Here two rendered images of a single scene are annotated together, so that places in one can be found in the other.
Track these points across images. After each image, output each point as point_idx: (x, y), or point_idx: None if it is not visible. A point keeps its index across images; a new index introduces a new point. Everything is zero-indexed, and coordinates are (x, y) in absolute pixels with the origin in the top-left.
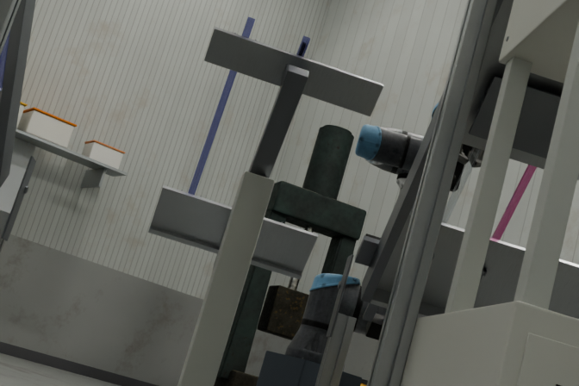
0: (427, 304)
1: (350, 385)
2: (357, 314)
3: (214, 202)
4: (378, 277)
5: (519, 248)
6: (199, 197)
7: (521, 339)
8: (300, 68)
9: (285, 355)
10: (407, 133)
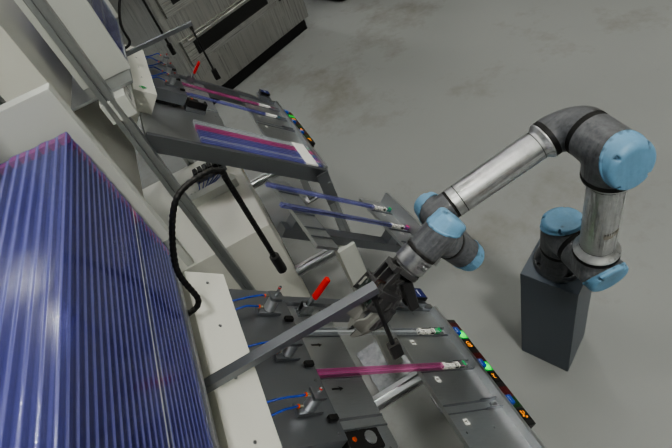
0: None
1: (567, 296)
2: (559, 258)
3: (375, 216)
4: None
5: (428, 388)
6: (370, 211)
7: None
8: (282, 226)
9: (531, 254)
10: (578, 126)
